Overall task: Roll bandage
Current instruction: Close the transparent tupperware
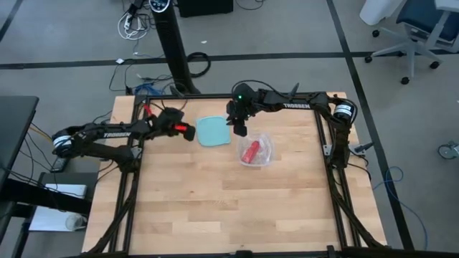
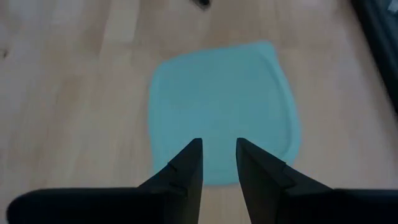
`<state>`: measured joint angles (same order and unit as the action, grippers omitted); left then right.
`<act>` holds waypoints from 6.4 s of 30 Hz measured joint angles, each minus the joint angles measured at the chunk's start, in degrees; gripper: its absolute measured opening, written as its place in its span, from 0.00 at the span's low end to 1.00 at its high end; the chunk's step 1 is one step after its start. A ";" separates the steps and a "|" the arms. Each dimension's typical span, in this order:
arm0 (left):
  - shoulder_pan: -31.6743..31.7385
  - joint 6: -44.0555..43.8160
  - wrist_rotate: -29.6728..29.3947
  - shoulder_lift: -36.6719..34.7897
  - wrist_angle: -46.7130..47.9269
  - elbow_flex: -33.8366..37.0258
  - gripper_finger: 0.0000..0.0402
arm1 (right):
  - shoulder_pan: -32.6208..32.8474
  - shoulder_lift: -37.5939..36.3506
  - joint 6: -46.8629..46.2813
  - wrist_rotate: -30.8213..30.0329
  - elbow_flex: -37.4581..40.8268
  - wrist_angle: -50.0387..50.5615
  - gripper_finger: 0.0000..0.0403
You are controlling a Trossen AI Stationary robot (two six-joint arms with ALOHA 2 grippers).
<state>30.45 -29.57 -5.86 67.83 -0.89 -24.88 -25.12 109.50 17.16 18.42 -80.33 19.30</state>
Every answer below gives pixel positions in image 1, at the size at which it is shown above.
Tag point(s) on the black desk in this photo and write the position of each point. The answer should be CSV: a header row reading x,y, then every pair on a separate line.
x,y
18,136

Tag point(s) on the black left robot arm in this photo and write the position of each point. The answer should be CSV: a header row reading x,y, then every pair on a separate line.
x,y
107,135

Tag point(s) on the clear cup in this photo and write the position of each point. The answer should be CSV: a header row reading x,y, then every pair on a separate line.
x,y
75,222

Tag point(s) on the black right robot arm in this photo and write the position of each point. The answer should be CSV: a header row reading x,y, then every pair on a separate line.
x,y
301,104

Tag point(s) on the black desk stand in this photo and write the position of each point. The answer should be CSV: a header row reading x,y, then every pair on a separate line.
x,y
46,200

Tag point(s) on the black power adapter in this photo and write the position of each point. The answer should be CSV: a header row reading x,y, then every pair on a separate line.
x,y
62,165

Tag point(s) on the mint green container lid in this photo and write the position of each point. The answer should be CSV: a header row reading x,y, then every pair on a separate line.
x,y
213,130

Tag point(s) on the white box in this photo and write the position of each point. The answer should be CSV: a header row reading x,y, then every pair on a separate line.
x,y
61,191

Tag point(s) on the red elastic bandage roll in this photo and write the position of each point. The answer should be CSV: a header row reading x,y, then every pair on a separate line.
x,y
250,152

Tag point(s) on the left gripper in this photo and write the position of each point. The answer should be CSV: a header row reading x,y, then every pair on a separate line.
x,y
170,122

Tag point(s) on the small white plug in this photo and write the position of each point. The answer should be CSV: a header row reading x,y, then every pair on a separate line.
x,y
119,61

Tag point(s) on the blue grey office chair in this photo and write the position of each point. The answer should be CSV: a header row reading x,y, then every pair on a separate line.
x,y
426,18

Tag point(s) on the white bin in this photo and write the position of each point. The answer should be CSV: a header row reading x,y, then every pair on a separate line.
x,y
380,10

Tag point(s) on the black box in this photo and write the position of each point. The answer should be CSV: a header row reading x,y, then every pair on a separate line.
x,y
204,7

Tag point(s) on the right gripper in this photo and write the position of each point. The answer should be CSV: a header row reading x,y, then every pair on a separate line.
x,y
244,102

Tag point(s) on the grey caster wheel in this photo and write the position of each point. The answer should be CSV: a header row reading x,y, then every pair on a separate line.
x,y
448,150

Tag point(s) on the clear plastic food container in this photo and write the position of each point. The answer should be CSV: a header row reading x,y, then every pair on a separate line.
x,y
269,159

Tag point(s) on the black aluminium table frame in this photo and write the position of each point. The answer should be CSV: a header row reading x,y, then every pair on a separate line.
x,y
215,96

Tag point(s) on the black tower fan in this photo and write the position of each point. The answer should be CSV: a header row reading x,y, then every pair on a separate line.
x,y
172,43

